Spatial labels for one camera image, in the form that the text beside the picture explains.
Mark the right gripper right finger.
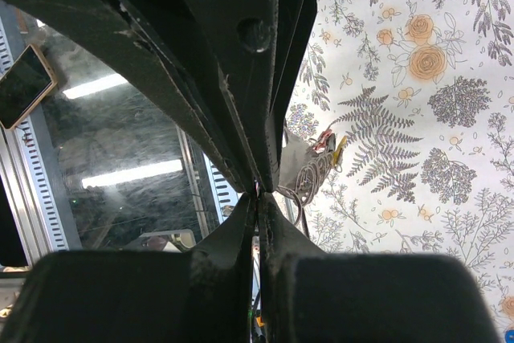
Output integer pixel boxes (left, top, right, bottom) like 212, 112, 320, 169
259, 193, 499, 342

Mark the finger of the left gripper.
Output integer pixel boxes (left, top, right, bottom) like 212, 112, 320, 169
160, 0, 316, 192
5, 0, 253, 192

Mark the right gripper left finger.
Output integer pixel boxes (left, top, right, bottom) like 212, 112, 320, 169
1, 193, 256, 342

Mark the grey red key ring holder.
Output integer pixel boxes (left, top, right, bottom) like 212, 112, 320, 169
275, 128, 348, 237

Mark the smartphone with tan case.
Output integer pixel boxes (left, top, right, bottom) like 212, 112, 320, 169
1, 44, 58, 130

